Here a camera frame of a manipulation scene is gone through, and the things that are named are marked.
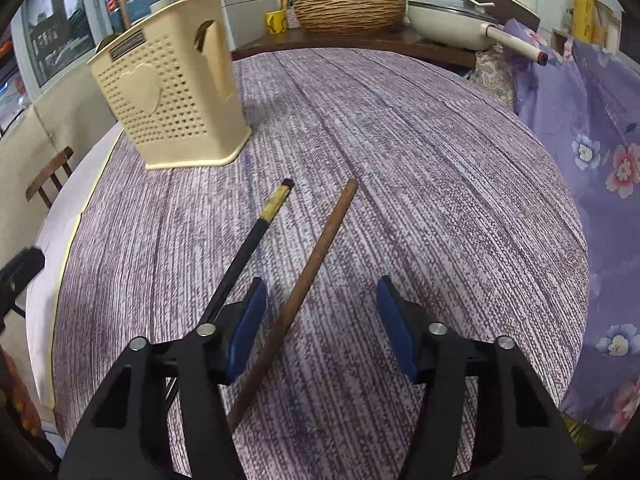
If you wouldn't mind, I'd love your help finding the black chopstick with gold band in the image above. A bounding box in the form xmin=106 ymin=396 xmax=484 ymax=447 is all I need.
xmin=164 ymin=177 xmax=296 ymax=408

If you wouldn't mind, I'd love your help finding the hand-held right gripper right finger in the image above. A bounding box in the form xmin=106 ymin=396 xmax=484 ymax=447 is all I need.
xmin=376 ymin=275 xmax=586 ymax=480

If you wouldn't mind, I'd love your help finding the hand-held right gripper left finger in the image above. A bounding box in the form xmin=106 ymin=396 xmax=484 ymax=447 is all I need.
xmin=57 ymin=276 xmax=269 ymax=480

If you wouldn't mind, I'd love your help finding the dark wooden counter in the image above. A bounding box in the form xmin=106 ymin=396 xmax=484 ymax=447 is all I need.
xmin=231 ymin=25 xmax=478 ymax=73

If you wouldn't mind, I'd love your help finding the woven basket basin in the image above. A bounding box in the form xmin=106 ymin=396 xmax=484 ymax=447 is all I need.
xmin=292 ymin=0 xmax=407 ymax=36

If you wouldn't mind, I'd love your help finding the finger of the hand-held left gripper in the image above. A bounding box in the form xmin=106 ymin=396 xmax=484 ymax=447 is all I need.
xmin=0 ymin=246 xmax=46 ymax=311

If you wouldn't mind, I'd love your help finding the purple woven tablecloth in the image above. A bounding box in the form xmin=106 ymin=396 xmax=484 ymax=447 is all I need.
xmin=50 ymin=47 xmax=601 ymax=480

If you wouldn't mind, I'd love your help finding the light wooden rack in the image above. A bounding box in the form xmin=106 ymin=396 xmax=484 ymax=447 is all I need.
xmin=552 ymin=0 xmax=623 ymax=53

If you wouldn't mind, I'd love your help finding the cream plastic utensil holder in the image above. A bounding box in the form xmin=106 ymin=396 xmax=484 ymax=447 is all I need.
xmin=87 ymin=0 xmax=253 ymax=171

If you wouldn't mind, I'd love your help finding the tall yellow box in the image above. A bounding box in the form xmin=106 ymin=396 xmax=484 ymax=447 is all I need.
xmin=571 ymin=0 xmax=596 ymax=41

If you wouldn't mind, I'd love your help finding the yellow mug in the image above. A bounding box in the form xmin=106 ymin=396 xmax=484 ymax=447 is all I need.
xmin=265 ymin=9 xmax=290 ymax=35

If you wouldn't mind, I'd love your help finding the white pan with lid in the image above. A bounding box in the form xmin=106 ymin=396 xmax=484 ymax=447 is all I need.
xmin=407 ymin=0 xmax=548 ymax=66

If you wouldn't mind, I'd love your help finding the white framed glass cabinet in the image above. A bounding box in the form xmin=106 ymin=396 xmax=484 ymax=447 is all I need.
xmin=10 ymin=0 xmax=108 ymax=106

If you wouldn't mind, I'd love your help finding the beige cloth cover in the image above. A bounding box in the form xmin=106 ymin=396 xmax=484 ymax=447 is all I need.
xmin=0 ymin=57 xmax=126 ymax=281

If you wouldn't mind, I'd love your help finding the purple floral cloth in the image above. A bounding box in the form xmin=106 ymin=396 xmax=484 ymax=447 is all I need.
xmin=502 ymin=17 xmax=640 ymax=433

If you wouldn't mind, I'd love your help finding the pale floral cloth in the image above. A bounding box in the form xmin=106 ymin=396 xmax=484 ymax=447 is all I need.
xmin=474 ymin=45 xmax=517 ymax=107

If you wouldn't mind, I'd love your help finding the dark red patterned cloth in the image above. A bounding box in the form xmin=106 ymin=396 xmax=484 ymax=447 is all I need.
xmin=0 ymin=350 xmax=43 ymax=461

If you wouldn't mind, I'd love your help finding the small wooden chair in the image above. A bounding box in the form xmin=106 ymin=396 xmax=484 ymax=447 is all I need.
xmin=25 ymin=146 xmax=75 ymax=209

